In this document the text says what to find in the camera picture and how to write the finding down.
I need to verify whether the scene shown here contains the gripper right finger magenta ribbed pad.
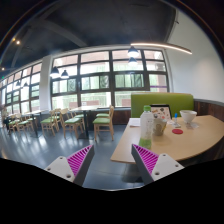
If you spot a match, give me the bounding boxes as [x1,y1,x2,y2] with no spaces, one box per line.
[131,144,183,185]

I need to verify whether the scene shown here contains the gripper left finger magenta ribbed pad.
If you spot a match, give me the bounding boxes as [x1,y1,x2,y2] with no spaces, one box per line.
[45,145,95,186]

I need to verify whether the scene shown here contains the curved wooden table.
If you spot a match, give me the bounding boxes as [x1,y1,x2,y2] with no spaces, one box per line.
[111,115,224,164]

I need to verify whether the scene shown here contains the beige paper cup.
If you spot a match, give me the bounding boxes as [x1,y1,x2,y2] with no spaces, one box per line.
[153,118,167,136]

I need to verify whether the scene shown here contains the wooden chair, green seat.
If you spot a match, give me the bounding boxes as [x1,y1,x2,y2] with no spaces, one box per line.
[9,113,21,133]
[60,108,83,138]
[17,115,34,132]
[96,105,112,118]
[40,110,59,134]
[93,106,114,138]

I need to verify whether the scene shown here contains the blue pen in holder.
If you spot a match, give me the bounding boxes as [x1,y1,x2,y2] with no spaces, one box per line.
[172,113,181,128]

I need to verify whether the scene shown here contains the white paper napkin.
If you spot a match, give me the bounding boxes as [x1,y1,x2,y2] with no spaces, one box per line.
[128,118,140,127]

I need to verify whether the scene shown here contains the clear bottle with green cap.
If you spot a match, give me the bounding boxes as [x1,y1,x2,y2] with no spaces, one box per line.
[139,105,154,149]

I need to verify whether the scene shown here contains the standing menu card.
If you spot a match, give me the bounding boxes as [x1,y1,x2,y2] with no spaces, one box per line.
[151,104,172,121]

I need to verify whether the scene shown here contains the green upholstered bench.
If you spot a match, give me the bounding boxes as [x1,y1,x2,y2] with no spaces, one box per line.
[131,92,194,118]

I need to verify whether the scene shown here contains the black pendant lamp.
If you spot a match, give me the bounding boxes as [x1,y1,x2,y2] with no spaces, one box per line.
[128,46,139,58]
[128,57,138,66]
[61,70,69,79]
[50,67,60,78]

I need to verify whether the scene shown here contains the curved linear ceiling light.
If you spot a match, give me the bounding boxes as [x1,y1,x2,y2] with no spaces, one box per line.
[130,42,192,55]

